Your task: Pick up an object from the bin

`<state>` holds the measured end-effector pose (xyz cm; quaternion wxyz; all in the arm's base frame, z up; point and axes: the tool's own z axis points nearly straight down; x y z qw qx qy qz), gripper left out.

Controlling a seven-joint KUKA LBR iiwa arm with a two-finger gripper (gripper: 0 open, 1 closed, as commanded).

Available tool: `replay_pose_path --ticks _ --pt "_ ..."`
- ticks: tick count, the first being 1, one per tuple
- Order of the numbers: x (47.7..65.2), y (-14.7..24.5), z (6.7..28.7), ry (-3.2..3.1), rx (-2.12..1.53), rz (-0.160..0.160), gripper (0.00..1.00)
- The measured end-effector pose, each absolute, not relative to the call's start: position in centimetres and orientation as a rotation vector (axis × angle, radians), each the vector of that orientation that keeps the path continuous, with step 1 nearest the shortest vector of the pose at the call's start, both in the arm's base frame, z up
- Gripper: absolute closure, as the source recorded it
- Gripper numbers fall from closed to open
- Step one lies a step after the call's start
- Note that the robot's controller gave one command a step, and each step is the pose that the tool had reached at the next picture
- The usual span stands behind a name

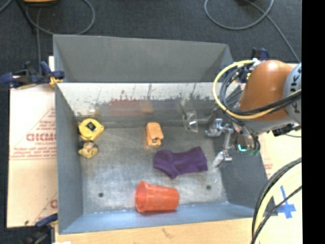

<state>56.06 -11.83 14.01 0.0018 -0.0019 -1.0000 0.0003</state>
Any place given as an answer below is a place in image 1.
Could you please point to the clear glass cup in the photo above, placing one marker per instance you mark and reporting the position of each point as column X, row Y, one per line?
column 190, row 118

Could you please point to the orange plastic cup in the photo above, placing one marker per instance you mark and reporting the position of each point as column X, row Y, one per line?
column 157, row 197

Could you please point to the brown cardboard board, red print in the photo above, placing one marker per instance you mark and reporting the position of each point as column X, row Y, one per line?
column 30, row 187

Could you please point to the grey metal bin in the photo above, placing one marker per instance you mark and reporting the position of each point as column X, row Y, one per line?
column 114, row 166

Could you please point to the yellow tape measure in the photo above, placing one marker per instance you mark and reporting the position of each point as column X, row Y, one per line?
column 90, row 129

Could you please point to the black cylinder on white bracket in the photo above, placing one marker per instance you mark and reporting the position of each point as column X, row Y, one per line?
column 283, row 130

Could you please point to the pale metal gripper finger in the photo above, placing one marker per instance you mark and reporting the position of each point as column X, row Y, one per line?
column 226, row 157
column 218, row 128

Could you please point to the purple sock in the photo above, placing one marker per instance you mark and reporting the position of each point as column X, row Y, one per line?
column 181, row 161

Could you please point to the small yellow toy figure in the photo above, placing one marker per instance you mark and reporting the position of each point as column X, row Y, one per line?
column 88, row 150

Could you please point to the orange stapler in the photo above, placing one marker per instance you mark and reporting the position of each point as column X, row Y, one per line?
column 153, row 133

